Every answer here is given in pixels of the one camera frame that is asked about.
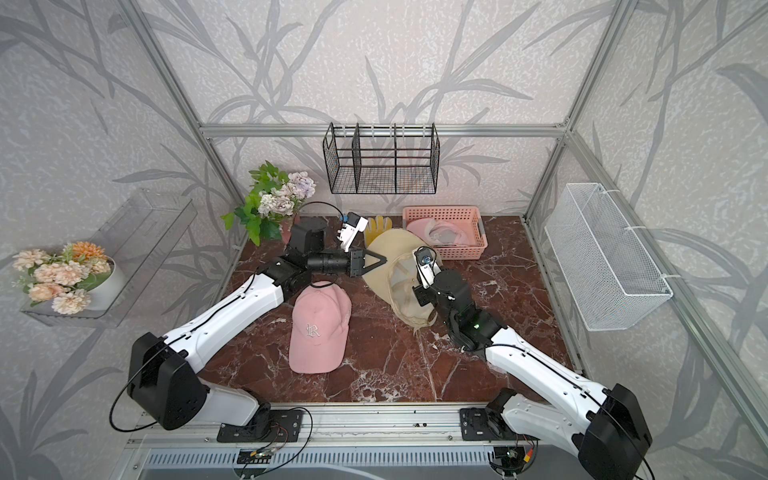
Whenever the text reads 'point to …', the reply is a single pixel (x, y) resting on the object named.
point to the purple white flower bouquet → (274, 198)
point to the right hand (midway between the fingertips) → (421, 263)
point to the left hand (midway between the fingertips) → (384, 262)
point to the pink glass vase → (287, 225)
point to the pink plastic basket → (467, 217)
